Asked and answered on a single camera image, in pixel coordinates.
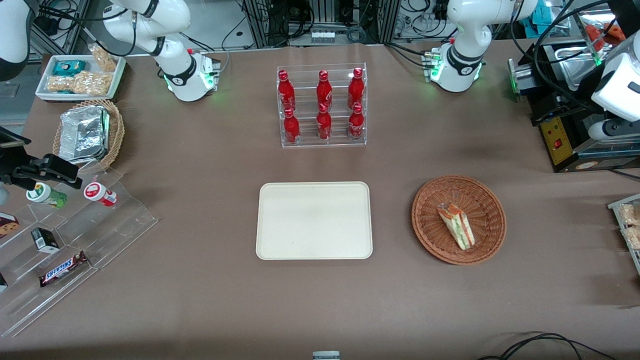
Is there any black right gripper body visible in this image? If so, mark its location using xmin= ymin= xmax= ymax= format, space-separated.
xmin=0 ymin=127 xmax=29 ymax=189

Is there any triangular sandwich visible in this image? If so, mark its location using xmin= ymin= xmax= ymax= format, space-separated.
xmin=436 ymin=202 xmax=476 ymax=251

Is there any light wicker basket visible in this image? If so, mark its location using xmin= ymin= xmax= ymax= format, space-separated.
xmin=52 ymin=99 xmax=126 ymax=174

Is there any white rectangular snack tray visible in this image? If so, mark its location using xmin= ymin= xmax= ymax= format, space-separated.
xmin=35 ymin=54 xmax=127 ymax=103

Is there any beige plastic tray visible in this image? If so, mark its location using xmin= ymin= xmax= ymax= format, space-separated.
xmin=255 ymin=181 xmax=374 ymax=261

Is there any brown round wicker basket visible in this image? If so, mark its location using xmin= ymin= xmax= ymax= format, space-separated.
xmin=411 ymin=175 xmax=508 ymax=266

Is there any grey tray with snacks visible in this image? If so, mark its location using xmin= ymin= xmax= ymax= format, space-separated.
xmin=607 ymin=193 xmax=640 ymax=276

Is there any green label white cap bottle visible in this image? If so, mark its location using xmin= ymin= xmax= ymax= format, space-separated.
xmin=26 ymin=182 xmax=68 ymax=210

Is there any aluminium foil container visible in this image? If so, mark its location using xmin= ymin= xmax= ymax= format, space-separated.
xmin=58 ymin=105 xmax=111 ymax=165

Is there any red label white cap bottle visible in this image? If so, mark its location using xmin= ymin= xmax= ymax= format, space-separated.
xmin=83 ymin=182 xmax=119 ymax=208

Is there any brown cookie box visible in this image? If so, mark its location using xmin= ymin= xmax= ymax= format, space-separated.
xmin=0 ymin=212 xmax=21 ymax=240

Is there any small black box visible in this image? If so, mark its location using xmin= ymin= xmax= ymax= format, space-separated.
xmin=30 ymin=227 xmax=61 ymax=254

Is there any clear acrylic stepped stand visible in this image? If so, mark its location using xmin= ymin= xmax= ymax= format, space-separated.
xmin=0 ymin=167 xmax=160 ymax=339

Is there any clear peanut snack bag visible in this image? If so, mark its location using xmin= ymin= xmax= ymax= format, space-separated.
xmin=89 ymin=44 xmax=119 ymax=74
xmin=47 ymin=70 xmax=112 ymax=96

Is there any Snickers chocolate bar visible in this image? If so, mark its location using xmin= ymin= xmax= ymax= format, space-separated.
xmin=39 ymin=250 xmax=89 ymax=288

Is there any teal snack packet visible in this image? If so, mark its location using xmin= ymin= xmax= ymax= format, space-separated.
xmin=52 ymin=60 xmax=87 ymax=77

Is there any red soda bottle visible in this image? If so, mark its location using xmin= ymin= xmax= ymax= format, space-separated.
xmin=316 ymin=70 xmax=334 ymax=108
xmin=316 ymin=102 xmax=333 ymax=141
xmin=347 ymin=67 xmax=365 ymax=108
xmin=277 ymin=70 xmax=296 ymax=112
xmin=283 ymin=107 xmax=301 ymax=146
xmin=348 ymin=102 xmax=366 ymax=141

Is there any clear acrylic bottle rack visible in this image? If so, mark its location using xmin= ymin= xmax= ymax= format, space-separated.
xmin=276 ymin=62 xmax=368 ymax=149

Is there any steel cylinder with green light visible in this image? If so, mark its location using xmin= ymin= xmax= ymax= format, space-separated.
xmin=507 ymin=58 xmax=532 ymax=103

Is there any black machine with yellow panel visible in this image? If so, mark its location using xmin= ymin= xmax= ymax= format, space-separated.
xmin=530 ymin=40 xmax=640 ymax=174

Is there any steel food pan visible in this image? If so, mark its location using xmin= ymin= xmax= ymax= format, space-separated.
xmin=547 ymin=47 xmax=604 ymax=79

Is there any orange snack bag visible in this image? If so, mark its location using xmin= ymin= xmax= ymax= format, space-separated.
xmin=584 ymin=22 xmax=627 ymax=45

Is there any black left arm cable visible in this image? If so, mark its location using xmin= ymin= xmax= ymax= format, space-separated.
xmin=510 ymin=0 xmax=613 ymax=114

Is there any black floor cable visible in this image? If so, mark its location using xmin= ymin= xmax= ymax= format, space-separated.
xmin=477 ymin=332 xmax=619 ymax=360

